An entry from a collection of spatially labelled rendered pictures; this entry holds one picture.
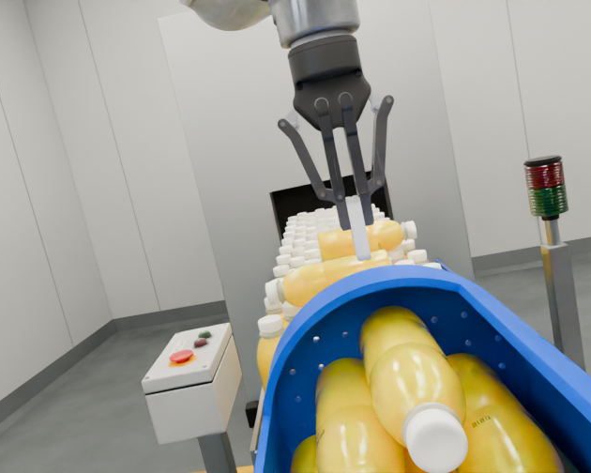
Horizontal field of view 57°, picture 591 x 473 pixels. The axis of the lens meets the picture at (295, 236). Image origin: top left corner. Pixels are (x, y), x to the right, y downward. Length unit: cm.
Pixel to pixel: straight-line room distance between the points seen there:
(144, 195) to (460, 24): 305
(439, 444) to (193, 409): 49
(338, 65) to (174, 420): 53
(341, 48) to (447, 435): 37
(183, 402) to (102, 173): 456
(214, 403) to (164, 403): 7
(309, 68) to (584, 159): 448
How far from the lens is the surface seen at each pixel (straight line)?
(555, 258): 108
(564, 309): 112
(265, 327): 89
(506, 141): 480
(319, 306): 52
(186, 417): 82
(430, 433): 39
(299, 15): 57
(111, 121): 522
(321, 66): 57
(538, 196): 105
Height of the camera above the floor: 137
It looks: 9 degrees down
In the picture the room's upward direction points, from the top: 12 degrees counter-clockwise
